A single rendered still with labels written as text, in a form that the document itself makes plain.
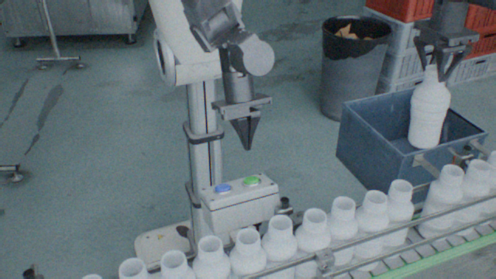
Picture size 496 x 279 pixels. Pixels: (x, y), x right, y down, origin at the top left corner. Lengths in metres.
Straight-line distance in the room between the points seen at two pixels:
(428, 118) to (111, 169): 2.17
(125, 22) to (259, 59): 3.65
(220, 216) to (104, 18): 3.65
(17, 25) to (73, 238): 2.65
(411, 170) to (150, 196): 1.59
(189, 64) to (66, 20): 3.37
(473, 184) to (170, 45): 0.75
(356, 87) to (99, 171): 1.71
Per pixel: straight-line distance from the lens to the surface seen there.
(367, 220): 0.80
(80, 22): 4.43
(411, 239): 0.98
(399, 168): 1.31
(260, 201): 0.85
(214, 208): 0.82
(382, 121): 1.63
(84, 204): 2.59
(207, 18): 0.75
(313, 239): 0.75
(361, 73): 2.95
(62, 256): 2.36
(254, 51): 0.72
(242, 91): 0.79
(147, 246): 1.93
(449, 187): 0.90
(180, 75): 1.15
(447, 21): 0.86
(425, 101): 0.91
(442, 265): 0.99
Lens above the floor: 1.68
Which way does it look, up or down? 35 degrees down
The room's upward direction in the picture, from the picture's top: straight up
